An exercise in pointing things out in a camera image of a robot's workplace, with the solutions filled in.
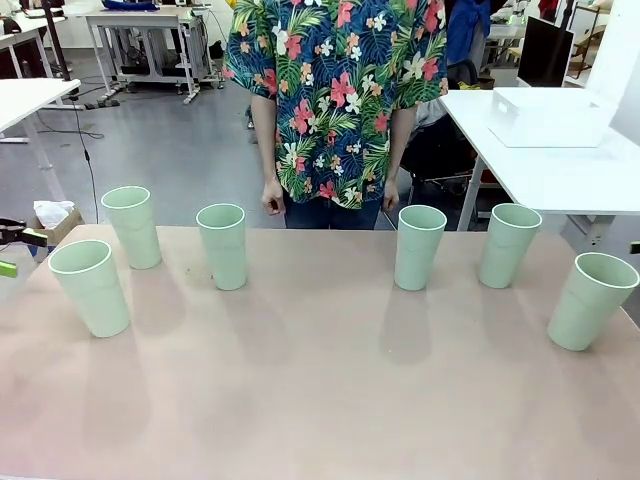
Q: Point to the person's left forearm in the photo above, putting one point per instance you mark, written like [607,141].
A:
[402,140]

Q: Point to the person's right hand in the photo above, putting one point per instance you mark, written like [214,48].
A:
[273,197]

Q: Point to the crumpled white paper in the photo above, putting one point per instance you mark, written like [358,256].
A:
[50,212]

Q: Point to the blue cloth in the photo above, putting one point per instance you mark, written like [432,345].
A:
[130,4]

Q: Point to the person's left hand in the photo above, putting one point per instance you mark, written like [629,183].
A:
[390,196]

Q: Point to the light green plastic cup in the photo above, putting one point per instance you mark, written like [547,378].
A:
[225,255]
[95,295]
[505,255]
[135,235]
[585,310]
[417,255]

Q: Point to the white plastic storage basket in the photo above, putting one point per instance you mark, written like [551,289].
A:
[550,117]

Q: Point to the white side table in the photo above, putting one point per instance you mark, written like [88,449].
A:
[540,170]

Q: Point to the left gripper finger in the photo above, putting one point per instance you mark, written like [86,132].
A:
[20,231]
[7,269]

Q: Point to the blue jacket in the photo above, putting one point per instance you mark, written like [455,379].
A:
[467,25]

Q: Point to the black computer monitor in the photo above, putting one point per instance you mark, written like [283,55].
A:
[545,50]

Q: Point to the white desk with grey frame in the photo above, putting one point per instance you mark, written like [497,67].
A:
[135,20]

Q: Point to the white table with grey leg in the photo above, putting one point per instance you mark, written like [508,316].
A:
[30,97]

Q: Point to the black upright pole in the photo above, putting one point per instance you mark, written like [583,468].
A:
[55,40]

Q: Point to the black office chair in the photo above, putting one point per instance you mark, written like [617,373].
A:
[435,160]

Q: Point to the person in floral shirt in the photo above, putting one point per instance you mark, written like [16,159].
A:
[340,100]

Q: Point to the cardboard box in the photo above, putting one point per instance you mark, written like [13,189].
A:
[67,224]

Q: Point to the blue jeans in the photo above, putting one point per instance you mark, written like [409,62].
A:
[330,215]

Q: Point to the person's right forearm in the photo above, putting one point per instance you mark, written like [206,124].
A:
[263,135]

